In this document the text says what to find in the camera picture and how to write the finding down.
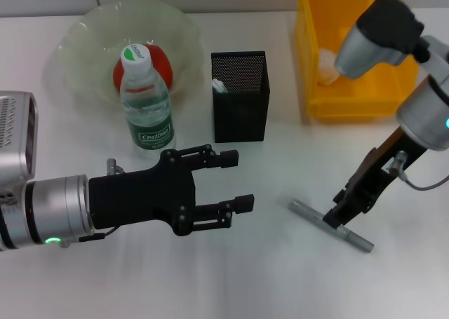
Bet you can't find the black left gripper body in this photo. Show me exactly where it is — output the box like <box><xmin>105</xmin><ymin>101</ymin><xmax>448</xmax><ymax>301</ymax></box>
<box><xmin>88</xmin><ymin>149</ymin><xmax>197</xmax><ymax>236</ymax></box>

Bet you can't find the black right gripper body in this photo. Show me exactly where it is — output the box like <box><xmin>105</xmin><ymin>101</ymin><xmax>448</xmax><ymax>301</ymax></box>
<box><xmin>345</xmin><ymin>126</ymin><xmax>429</xmax><ymax>213</ymax></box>

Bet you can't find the grey marker pen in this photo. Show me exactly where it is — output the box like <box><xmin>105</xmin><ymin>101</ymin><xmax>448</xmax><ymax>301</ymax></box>
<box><xmin>288</xmin><ymin>198</ymin><xmax>375</xmax><ymax>254</ymax></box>

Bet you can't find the mint green utility knife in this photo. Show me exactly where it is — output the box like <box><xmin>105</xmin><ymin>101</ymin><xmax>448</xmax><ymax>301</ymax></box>
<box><xmin>210</xmin><ymin>79</ymin><xmax>229</xmax><ymax>95</ymax></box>

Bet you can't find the clear green-label water bottle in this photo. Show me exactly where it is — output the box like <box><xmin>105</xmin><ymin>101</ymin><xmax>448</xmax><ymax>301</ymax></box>
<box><xmin>119</xmin><ymin>42</ymin><xmax>176</xmax><ymax>160</ymax></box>

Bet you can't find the red-orange orange fruit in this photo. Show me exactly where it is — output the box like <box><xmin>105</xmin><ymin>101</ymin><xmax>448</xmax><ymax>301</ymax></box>
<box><xmin>112</xmin><ymin>43</ymin><xmax>173</xmax><ymax>95</ymax></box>

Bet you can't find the white paper ball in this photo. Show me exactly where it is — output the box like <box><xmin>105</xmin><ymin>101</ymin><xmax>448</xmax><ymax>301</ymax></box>
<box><xmin>317</xmin><ymin>48</ymin><xmax>340</xmax><ymax>87</ymax></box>

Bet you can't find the black mesh pen holder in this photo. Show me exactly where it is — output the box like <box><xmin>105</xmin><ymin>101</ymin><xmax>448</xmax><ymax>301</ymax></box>
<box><xmin>210</xmin><ymin>50</ymin><xmax>271</xmax><ymax>144</ymax></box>

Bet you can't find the pale green glass fruit plate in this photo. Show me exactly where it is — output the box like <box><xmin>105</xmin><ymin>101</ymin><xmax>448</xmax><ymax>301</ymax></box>
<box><xmin>58</xmin><ymin>0</ymin><xmax>206</xmax><ymax>106</ymax></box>

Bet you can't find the yellow plastic bin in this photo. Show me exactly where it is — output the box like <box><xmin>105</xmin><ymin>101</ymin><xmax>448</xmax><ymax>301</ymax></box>
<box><xmin>294</xmin><ymin>0</ymin><xmax>420</xmax><ymax>123</ymax></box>

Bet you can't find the right gripper grey cable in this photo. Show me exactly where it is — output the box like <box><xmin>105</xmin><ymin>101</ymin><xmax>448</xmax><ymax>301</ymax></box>
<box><xmin>387</xmin><ymin>150</ymin><xmax>449</xmax><ymax>193</ymax></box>

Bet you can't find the gripper grey cable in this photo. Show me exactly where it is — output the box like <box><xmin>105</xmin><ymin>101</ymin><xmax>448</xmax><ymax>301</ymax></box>
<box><xmin>59</xmin><ymin>157</ymin><xmax>126</xmax><ymax>249</ymax></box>
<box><xmin>387</xmin><ymin>150</ymin><xmax>449</xmax><ymax>193</ymax></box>

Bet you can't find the left gripper grey cable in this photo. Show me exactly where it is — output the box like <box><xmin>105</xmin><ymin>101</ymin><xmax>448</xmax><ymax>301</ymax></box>
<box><xmin>59</xmin><ymin>157</ymin><xmax>126</xmax><ymax>249</ymax></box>

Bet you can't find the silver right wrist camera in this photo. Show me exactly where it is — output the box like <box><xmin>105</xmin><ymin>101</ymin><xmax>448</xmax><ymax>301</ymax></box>
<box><xmin>333</xmin><ymin>0</ymin><xmax>425</xmax><ymax>79</ymax></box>

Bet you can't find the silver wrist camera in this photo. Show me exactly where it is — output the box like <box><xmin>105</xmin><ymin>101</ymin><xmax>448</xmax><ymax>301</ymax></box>
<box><xmin>333</xmin><ymin>0</ymin><xmax>425</xmax><ymax>79</ymax></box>
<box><xmin>0</xmin><ymin>90</ymin><xmax>39</xmax><ymax>184</ymax></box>

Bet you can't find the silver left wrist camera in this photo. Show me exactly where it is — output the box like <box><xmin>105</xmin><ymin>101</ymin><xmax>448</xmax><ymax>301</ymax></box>
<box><xmin>0</xmin><ymin>90</ymin><xmax>39</xmax><ymax>184</ymax></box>

